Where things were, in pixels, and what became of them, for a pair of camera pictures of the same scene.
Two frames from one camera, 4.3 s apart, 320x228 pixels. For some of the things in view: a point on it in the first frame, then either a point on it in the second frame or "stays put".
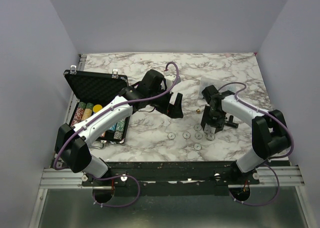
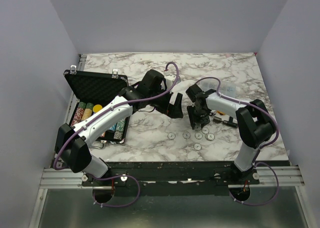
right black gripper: [218, 124] to [193, 119]
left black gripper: [174, 111] stays put
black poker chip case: [90, 91] stays put
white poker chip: [210, 137] stays put
